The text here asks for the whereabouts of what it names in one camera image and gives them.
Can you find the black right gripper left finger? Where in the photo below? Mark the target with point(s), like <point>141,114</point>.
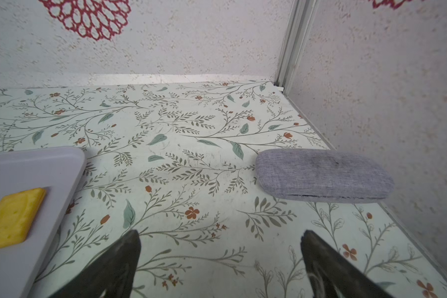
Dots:
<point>111,275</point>

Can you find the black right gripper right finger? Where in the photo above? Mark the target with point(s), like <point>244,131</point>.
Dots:
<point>330,275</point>

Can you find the yellow square cracker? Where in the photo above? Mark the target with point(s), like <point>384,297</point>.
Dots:
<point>17,213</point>

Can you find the lavender plastic tray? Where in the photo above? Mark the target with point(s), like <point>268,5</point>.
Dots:
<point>36,187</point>

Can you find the grey fabric glasses case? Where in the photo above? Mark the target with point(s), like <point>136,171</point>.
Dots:
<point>322,176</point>

